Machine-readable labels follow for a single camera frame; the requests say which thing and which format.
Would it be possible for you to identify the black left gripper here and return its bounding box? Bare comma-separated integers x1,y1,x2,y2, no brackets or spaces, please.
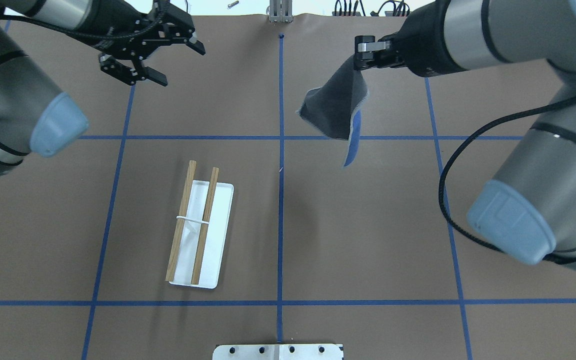
87,0,206,87

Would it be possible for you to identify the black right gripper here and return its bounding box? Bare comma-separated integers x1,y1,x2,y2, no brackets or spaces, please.
354,2,449,78

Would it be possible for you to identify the grey and blue towel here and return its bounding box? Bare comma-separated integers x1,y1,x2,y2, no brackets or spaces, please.
296,56,370,167

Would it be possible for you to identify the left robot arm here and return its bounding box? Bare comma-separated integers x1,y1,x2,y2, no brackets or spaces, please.
0,0,206,177

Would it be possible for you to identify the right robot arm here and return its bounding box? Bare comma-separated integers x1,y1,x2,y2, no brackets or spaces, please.
353,0,576,271

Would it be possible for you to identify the white towel rack base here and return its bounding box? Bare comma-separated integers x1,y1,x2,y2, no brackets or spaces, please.
168,180,234,289

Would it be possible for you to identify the right wooden rack rod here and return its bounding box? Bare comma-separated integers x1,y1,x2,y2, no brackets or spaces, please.
190,167,220,285

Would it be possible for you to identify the wooden rack rod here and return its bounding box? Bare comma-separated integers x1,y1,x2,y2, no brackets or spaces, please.
190,167,220,285
165,160,197,282

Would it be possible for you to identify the left wooden rack rod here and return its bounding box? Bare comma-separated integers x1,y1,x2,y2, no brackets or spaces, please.
165,160,197,282

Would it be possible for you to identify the aluminium frame post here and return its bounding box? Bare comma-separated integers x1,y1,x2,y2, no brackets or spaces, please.
267,0,293,24

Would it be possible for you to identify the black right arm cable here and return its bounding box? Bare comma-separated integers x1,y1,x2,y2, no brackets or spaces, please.
438,96,576,265

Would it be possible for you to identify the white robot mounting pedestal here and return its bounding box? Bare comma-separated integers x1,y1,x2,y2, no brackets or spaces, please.
212,343,345,360

